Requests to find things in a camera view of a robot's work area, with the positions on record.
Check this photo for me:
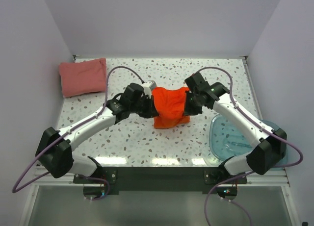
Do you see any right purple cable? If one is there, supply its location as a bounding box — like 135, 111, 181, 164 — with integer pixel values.
198, 66, 304, 226

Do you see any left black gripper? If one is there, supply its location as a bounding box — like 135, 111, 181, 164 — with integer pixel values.
130, 94, 159, 119

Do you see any purple cable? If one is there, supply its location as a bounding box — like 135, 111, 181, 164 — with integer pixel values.
198, 66, 304, 226
12, 66, 148, 201

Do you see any orange t shirt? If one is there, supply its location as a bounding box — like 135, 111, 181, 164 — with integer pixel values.
152, 87, 190, 129

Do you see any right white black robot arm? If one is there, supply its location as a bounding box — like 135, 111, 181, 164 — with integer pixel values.
184, 73, 287, 183

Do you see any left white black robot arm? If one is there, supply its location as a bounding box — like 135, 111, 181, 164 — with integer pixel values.
35, 81, 158, 183

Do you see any aluminium frame rail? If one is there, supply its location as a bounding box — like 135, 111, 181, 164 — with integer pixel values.
19, 54, 302, 226

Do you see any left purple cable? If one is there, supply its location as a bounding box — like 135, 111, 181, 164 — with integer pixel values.
12, 66, 148, 201

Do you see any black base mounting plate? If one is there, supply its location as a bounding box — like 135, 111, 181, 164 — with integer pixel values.
73, 166, 248, 195

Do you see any folded pink t shirt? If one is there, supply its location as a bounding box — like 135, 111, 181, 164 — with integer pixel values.
58, 58, 106, 98

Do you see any clear blue plastic bin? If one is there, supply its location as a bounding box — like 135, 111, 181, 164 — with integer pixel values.
209, 115, 287, 176

